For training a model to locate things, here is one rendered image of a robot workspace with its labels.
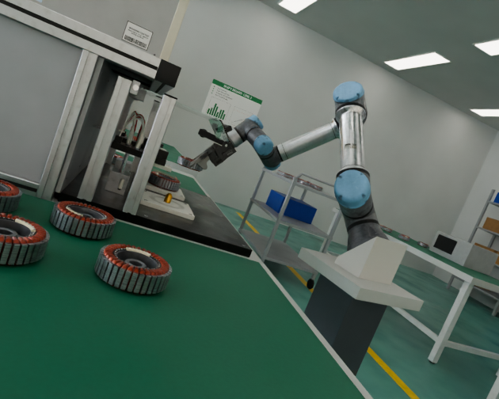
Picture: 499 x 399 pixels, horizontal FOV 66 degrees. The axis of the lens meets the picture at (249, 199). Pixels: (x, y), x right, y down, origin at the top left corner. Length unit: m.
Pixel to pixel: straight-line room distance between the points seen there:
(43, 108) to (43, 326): 0.54
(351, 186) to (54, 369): 1.08
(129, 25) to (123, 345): 0.76
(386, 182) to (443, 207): 1.54
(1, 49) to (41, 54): 0.07
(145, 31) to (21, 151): 0.40
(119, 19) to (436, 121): 7.78
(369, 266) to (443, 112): 7.35
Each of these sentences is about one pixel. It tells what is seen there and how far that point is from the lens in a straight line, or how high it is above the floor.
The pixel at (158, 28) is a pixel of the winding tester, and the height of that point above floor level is 1.20.
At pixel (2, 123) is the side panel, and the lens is 0.93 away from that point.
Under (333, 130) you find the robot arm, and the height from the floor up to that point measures 1.22.
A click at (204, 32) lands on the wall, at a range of 6.61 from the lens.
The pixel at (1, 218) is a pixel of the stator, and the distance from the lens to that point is 0.65.
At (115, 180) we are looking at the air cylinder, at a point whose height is 0.80.
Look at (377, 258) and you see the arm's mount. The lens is 1.37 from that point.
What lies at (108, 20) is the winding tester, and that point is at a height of 1.16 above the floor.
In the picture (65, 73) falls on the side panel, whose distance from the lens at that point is 0.91.
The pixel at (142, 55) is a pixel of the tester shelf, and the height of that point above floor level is 1.11.
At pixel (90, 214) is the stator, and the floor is 0.77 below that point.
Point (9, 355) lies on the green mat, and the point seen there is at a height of 0.75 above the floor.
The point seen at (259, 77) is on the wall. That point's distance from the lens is 6.73.
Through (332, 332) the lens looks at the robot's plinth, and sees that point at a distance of 1.39.
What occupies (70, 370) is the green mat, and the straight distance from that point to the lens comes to 0.43.
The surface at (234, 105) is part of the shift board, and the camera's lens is 6.59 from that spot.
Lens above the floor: 1.00
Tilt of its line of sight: 6 degrees down
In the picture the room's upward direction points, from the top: 21 degrees clockwise
